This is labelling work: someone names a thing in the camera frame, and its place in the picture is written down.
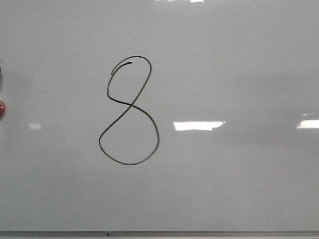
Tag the white whiteboard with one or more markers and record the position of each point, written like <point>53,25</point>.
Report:
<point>159,117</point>

